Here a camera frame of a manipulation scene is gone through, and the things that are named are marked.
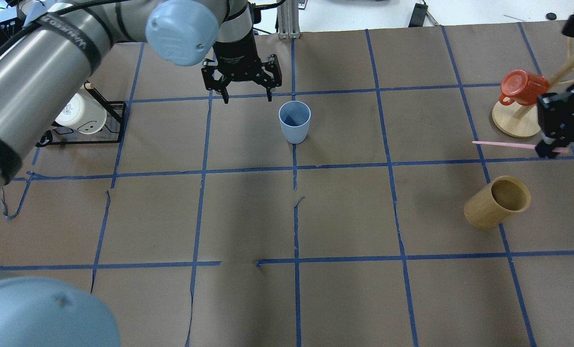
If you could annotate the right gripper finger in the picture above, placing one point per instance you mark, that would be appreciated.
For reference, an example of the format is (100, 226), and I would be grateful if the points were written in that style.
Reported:
(548, 148)

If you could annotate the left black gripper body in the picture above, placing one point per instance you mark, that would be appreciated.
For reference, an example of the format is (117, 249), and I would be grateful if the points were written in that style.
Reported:
(239, 58)

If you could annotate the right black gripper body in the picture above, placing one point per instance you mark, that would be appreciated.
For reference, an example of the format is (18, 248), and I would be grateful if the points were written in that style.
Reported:
(558, 117)

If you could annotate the pink chopstick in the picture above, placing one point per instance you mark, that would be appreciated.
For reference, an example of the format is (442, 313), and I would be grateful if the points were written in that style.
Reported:
(559, 150)

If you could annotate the light blue plastic cup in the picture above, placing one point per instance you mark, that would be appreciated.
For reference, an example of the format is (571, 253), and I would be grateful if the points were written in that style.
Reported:
(295, 118)

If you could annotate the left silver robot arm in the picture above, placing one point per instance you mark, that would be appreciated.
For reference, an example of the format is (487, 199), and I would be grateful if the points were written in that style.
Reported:
(42, 67)

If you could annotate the round wooden cup stand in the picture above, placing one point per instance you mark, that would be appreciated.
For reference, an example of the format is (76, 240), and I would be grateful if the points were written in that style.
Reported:
(521, 121)

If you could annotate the orange cup on stand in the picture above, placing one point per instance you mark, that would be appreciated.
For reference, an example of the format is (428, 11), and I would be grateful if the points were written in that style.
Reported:
(522, 87)

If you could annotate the bamboo cylinder holder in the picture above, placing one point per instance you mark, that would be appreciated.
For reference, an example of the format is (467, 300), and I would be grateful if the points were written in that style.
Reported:
(502, 198)

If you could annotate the white mug left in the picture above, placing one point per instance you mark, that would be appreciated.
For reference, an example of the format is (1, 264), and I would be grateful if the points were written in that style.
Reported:
(84, 114)

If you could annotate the black power brick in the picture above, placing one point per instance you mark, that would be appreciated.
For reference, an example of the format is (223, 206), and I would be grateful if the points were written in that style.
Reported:
(419, 15)

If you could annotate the aluminium frame post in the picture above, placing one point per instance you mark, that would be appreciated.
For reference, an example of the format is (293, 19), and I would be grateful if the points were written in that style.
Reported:
(288, 18)

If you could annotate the black wire mug rack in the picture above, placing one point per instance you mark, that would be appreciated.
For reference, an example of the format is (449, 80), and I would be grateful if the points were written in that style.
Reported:
(111, 133)

